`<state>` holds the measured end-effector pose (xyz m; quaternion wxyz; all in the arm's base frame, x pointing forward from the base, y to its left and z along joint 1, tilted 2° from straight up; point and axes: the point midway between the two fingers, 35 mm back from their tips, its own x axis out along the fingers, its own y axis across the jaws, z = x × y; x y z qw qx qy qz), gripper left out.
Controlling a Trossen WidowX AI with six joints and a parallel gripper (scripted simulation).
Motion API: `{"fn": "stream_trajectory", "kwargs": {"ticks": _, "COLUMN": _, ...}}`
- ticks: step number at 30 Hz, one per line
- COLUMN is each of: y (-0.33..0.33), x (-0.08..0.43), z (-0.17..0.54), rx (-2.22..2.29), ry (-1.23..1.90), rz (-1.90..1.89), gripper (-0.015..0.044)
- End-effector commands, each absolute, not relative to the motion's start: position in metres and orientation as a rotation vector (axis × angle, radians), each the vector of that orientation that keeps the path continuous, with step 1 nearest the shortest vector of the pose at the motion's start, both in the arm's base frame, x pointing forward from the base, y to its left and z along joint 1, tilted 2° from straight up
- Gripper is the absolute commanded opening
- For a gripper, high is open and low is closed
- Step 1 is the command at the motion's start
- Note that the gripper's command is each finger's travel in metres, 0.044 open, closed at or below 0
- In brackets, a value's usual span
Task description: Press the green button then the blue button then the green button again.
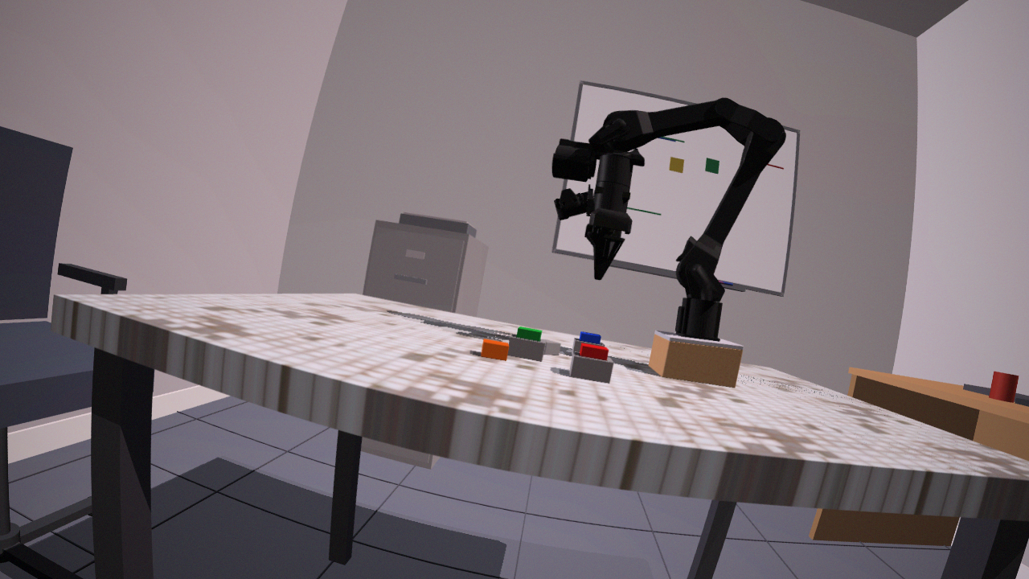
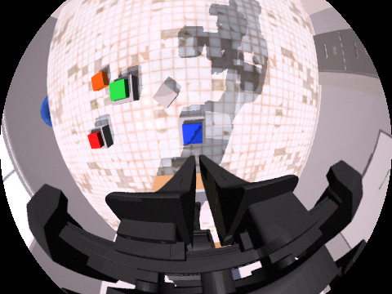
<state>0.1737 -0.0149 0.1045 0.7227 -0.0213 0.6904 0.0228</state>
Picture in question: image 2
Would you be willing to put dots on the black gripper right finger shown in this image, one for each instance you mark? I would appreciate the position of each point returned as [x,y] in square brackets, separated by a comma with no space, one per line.
[229,196]

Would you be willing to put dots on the blue button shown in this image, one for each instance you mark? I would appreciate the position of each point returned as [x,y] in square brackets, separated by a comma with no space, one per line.
[192,131]

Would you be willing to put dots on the red button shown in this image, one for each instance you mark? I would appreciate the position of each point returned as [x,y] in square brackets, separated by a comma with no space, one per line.
[100,137]

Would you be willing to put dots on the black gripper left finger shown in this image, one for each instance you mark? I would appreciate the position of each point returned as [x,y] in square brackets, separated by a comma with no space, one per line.
[174,202]

